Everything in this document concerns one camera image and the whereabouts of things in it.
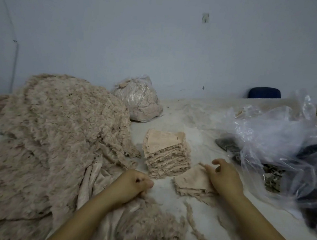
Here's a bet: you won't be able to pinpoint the person's right hand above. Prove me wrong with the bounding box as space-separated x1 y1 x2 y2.
198 157 247 202

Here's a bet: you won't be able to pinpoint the person's left hand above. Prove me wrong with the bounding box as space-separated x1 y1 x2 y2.
103 167 156 208

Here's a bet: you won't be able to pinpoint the beige scrap strips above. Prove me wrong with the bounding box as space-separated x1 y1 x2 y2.
74 156 199 240

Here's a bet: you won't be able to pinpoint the stack of sorted beige pieces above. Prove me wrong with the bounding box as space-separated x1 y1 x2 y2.
140 128 195 181

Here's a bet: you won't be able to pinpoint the large pile beige fabric scraps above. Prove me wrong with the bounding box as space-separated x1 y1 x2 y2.
0 70 148 240

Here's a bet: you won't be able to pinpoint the person's right forearm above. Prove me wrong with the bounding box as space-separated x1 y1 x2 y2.
223 191 313 240

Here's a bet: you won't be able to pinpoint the person's left forearm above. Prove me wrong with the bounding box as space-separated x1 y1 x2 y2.
44 189 124 240

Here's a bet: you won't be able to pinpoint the large clear plastic bag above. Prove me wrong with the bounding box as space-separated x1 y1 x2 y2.
211 85 317 236

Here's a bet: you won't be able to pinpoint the clear bag of beige scraps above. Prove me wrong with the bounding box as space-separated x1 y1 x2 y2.
110 73 167 124

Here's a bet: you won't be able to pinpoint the blue chair back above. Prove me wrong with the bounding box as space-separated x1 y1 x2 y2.
247 85 283 101

